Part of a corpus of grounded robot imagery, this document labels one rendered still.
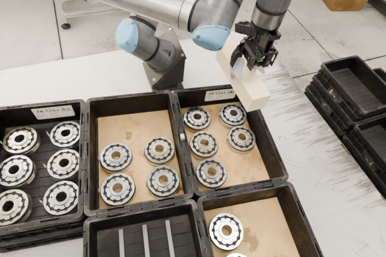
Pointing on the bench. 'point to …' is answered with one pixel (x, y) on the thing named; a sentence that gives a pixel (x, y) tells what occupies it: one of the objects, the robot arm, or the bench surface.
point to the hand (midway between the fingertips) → (241, 71)
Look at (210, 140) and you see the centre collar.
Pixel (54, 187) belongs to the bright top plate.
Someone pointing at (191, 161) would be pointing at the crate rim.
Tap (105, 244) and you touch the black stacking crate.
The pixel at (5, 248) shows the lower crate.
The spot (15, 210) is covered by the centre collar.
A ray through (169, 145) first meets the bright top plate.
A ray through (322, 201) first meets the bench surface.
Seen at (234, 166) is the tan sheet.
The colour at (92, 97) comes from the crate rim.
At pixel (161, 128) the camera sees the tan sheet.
